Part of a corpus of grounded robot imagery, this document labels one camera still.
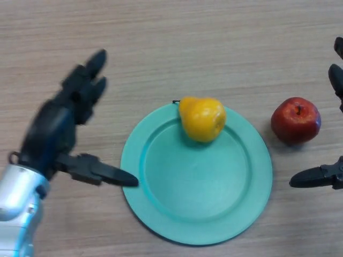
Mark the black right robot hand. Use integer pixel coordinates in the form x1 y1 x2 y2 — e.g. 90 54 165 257
289 36 343 191

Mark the yellow pear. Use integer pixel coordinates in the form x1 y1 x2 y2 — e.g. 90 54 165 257
172 96 227 143

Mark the green plastic plate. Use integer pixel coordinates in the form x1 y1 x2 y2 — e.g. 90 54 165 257
120 102 273 246

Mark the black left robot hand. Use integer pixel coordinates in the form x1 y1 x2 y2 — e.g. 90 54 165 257
18 49 139 187

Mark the red apple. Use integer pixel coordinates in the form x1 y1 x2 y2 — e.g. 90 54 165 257
271 97 322 145

